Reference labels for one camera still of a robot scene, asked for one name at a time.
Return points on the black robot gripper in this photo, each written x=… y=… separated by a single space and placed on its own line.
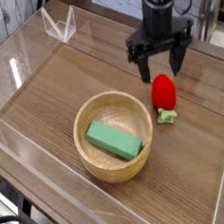
x=141 y=44

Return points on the red plush strawberry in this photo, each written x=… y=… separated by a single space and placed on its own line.
x=164 y=98

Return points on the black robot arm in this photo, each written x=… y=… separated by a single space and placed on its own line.
x=160 y=30

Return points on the wooden bowl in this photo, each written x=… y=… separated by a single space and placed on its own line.
x=122 y=111

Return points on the wooden background furniture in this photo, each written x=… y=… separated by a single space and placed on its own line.
x=209 y=11

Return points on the green rectangular block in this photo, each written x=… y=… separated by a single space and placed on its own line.
x=113 y=140

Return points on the clear acrylic corner bracket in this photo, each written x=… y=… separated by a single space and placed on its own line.
x=60 y=30

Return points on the black table leg frame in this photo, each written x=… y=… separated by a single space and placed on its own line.
x=27 y=223

